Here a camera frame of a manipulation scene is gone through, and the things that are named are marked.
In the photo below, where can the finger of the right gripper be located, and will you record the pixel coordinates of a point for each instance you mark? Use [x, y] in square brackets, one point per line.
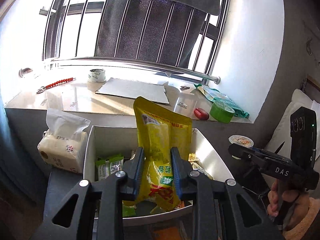
[270, 154]
[246, 154]

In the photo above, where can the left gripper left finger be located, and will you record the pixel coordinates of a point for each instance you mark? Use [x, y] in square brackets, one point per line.
[95, 208]

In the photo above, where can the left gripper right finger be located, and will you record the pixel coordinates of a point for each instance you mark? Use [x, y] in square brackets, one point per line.
[221, 210]

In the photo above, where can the jelly cup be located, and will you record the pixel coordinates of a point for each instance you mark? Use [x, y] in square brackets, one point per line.
[241, 140]

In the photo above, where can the green seaweed snack bag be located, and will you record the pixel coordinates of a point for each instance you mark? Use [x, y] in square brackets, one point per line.
[108, 165]

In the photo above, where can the yellow red snack pouch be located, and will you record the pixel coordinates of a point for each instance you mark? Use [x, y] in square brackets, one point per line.
[159, 130]

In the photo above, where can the right hand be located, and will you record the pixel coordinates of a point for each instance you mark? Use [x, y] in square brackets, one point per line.
[274, 197]

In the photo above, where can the white cushion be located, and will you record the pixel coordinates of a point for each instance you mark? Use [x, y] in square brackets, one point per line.
[282, 132]

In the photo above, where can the green plastic box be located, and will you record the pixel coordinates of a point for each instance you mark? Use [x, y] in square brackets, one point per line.
[221, 112]

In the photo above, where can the pink fleece right sleeve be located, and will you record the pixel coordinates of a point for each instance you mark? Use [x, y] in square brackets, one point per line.
[304, 223]

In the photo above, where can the red round object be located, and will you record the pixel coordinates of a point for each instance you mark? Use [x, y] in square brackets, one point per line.
[201, 114]

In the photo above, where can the tissue pack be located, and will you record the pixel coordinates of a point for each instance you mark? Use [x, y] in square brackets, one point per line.
[63, 144]

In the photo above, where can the white towel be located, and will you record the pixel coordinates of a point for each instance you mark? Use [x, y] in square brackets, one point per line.
[316, 129]

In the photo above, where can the green plastic bag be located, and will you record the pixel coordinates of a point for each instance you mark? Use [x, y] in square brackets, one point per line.
[214, 95]

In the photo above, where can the grey cardboard sheet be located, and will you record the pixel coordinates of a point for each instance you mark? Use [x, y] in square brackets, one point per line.
[134, 89]

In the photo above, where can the white tape roll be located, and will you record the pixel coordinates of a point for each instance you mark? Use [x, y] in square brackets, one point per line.
[97, 75]

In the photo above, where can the steel window rail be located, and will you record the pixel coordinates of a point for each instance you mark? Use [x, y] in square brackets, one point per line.
[127, 63]

